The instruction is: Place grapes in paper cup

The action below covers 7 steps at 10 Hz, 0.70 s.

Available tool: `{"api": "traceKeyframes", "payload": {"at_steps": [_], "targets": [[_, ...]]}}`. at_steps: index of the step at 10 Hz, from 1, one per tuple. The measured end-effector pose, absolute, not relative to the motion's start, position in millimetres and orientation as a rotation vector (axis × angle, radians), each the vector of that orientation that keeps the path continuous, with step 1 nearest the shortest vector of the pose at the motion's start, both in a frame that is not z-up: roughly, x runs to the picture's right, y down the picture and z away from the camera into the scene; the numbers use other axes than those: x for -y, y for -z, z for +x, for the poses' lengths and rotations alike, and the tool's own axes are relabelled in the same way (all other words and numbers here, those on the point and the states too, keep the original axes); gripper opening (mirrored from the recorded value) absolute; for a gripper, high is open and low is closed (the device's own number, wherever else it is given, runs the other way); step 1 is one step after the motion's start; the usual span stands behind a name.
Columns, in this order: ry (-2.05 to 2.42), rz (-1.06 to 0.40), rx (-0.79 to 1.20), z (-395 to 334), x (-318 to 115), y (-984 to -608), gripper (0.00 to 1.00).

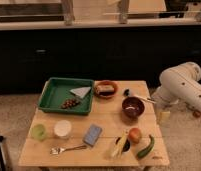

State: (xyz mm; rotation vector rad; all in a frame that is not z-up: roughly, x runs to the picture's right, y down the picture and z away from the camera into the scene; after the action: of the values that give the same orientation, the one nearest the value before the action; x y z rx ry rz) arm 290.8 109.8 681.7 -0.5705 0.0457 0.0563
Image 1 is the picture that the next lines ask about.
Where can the green plastic cup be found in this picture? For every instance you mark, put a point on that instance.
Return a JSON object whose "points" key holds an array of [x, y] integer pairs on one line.
{"points": [[38, 132]]}

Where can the small black bowl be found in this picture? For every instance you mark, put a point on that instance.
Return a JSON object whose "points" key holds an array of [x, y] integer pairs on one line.
{"points": [[126, 145]]}

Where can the green plastic tray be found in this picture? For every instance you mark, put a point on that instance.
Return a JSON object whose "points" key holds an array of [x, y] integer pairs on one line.
{"points": [[58, 90]]}

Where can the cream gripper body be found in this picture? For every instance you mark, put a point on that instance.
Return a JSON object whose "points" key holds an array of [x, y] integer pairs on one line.
{"points": [[163, 116]]}

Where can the dark red bowl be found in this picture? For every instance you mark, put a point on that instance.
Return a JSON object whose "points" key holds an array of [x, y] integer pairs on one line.
{"points": [[133, 107]]}

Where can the blue sponge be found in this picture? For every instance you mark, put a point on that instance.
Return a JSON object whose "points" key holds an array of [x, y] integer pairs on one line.
{"points": [[92, 135]]}

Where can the white triangular sandwich wedge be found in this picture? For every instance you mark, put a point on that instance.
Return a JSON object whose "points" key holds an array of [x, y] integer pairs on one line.
{"points": [[80, 92]]}

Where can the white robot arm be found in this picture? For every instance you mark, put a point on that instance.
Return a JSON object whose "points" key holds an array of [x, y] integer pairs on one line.
{"points": [[178, 83]]}

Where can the bunch of dark grapes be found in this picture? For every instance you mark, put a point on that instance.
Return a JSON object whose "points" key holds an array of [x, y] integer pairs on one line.
{"points": [[69, 103]]}

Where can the orange bowl with bread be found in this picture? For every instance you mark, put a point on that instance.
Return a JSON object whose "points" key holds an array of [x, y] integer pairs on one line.
{"points": [[106, 89]]}

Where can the dark cabinet counter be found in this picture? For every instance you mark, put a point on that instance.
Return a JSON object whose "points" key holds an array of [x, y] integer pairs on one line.
{"points": [[33, 52]]}

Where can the red orange apple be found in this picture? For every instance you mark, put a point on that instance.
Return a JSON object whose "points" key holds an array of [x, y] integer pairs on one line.
{"points": [[135, 135]]}

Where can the white paper cup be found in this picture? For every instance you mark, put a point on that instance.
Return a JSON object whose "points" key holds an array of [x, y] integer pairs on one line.
{"points": [[62, 129]]}

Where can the green cucumber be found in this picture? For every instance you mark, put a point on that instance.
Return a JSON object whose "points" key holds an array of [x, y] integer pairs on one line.
{"points": [[144, 152]]}

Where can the wooden table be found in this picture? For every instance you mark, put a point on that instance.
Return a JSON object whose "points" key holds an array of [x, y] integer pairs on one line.
{"points": [[104, 138]]}

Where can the silver metal fork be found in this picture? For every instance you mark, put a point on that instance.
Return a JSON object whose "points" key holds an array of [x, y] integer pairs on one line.
{"points": [[59, 150]]}

